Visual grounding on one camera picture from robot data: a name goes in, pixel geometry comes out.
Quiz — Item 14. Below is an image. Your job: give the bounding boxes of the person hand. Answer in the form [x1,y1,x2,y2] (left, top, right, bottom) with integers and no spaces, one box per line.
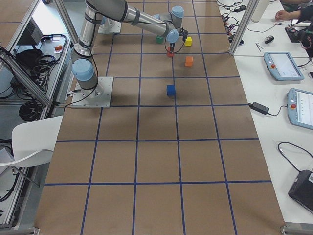
[275,10,301,22]

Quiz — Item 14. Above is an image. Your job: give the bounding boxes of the coiled black cables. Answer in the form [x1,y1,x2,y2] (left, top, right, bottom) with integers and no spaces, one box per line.
[19,99,46,122]

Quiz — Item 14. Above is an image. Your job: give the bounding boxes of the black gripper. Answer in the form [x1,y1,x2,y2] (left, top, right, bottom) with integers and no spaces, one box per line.
[170,28,188,52]

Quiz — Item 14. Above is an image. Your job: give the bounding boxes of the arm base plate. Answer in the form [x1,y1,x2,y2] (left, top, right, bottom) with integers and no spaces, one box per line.
[70,77,113,108]
[98,20,121,34]

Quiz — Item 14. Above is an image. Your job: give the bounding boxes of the white chair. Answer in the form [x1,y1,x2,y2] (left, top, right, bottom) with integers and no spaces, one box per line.
[0,115,64,188]

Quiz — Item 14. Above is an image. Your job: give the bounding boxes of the aluminium frame post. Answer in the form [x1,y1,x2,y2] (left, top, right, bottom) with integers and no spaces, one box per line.
[229,0,259,56]

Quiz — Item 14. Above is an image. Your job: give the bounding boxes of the teach pendant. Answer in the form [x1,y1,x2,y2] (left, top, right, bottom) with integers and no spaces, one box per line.
[287,88,313,130]
[264,52,304,81]

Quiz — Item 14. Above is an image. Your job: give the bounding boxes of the round tape measure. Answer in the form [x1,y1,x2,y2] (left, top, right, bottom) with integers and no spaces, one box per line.
[264,36,274,44]

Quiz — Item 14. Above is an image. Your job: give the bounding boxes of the orange block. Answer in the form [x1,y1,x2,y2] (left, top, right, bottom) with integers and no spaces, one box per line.
[185,56,194,67]

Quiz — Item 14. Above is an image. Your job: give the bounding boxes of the green block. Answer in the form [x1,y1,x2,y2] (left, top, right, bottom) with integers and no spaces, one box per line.
[156,36,164,44]

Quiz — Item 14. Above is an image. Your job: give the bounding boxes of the black power adapter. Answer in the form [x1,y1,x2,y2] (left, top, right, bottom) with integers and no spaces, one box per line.
[248,102,269,115]

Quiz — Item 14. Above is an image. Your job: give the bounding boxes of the upper teach pendant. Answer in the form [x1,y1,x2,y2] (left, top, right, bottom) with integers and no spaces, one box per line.
[264,52,304,81]

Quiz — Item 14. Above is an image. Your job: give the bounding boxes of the blue block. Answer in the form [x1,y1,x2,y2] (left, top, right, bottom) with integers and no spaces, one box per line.
[166,84,176,96]

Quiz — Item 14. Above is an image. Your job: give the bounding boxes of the black laptop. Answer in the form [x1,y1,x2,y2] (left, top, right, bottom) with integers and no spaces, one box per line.
[288,170,313,213]

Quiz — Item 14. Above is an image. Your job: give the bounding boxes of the red block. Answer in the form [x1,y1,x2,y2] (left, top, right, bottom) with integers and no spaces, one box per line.
[167,47,174,57]

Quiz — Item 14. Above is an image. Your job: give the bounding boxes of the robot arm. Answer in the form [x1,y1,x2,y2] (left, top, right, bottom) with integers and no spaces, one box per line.
[71,0,127,98]
[103,5,188,54]

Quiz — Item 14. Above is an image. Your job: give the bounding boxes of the black box device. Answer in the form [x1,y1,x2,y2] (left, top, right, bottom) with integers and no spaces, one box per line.
[17,18,43,46]

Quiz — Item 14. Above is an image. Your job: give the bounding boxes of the lower teach pendant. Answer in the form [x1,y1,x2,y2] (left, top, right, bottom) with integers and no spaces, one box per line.
[287,88,313,130]

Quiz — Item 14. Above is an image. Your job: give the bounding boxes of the yellow block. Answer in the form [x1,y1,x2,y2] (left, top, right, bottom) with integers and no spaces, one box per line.
[184,36,192,47]

